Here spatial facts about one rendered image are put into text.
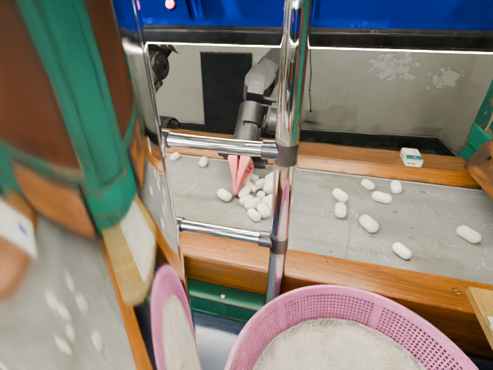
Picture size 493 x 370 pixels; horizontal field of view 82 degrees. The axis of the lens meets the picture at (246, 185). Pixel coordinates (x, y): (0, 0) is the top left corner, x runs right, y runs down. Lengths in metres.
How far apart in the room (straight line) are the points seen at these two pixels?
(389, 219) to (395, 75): 2.17
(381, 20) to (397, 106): 2.40
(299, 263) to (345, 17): 0.32
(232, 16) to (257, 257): 0.33
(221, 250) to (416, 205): 0.41
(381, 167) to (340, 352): 0.46
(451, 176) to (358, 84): 1.94
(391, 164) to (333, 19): 0.44
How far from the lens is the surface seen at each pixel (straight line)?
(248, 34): 0.39
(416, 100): 2.80
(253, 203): 0.55
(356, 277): 0.44
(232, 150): 0.29
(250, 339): 0.38
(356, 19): 0.39
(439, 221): 0.65
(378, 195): 0.63
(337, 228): 0.55
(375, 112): 2.75
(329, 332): 0.42
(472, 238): 0.61
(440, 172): 0.78
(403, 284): 0.46
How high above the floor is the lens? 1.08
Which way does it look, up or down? 32 degrees down
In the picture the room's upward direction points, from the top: straight up
